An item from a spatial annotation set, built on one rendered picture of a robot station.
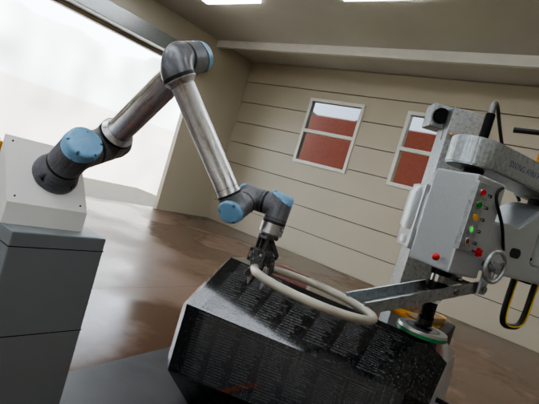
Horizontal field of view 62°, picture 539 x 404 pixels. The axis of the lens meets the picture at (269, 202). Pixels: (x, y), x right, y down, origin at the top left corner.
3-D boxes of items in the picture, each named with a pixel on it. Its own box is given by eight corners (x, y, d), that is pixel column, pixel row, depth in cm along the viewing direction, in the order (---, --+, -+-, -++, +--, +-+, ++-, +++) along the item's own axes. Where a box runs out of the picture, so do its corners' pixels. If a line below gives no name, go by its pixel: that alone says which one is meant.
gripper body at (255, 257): (245, 260, 169) (255, 230, 169) (256, 261, 176) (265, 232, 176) (261, 268, 165) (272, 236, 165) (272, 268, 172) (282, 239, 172)
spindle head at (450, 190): (455, 274, 217) (483, 187, 215) (496, 290, 198) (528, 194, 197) (405, 263, 199) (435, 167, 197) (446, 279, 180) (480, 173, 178)
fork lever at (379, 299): (453, 280, 215) (454, 270, 214) (489, 294, 199) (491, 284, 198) (338, 300, 182) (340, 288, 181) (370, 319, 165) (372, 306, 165)
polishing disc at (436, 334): (427, 325, 209) (427, 322, 209) (457, 344, 189) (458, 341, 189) (388, 316, 203) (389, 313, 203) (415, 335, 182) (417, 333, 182)
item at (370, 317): (322, 287, 196) (324, 280, 196) (403, 337, 154) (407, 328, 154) (228, 258, 171) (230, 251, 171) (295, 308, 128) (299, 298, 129)
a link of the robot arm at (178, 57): (166, 34, 145) (245, 222, 156) (188, 34, 156) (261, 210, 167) (141, 50, 151) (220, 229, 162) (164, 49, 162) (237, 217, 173)
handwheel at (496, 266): (481, 279, 198) (492, 248, 198) (502, 287, 190) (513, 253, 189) (461, 275, 191) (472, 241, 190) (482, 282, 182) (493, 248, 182)
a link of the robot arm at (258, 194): (232, 187, 169) (261, 197, 165) (246, 179, 179) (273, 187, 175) (228, 209, 173) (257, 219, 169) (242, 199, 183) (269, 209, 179)
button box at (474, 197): (464, 250, 184) (485, 184, 183) (470, 252, 182) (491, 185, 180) (452, 247, 180) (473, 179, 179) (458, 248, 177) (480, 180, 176)
